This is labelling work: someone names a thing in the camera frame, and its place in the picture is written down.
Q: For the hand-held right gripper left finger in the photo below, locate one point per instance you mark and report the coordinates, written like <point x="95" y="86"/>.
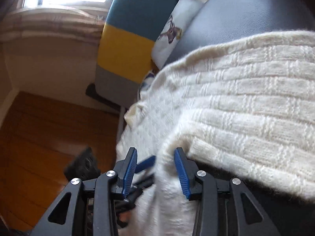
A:
<point x="130" y="169"/>

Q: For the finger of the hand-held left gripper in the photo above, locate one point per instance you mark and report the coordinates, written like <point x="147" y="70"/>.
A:
<point x="145" y="164"/>

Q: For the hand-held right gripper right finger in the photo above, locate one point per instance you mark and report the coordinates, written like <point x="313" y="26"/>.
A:
<point x="182" y="177"/>

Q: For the cream knitted sweater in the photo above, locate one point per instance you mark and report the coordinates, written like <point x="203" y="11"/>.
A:
<point x="246" y="103"/>

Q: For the white geometric print pillow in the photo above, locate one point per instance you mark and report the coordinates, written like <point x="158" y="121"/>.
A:
<point x="145" y="84"/>

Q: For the grey yellow blue sofa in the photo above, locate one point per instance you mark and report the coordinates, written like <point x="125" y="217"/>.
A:
<point x="123" y="41"/>

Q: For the white deer print pillow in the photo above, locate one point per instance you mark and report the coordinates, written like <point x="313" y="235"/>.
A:
<point x="172" y="39"/>

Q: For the pink striped curtain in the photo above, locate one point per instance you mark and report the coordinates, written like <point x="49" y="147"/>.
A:
<point x="49" y="27"/>

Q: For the black leather bench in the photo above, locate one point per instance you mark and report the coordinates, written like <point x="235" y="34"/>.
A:
<point x="246" y="9"/>

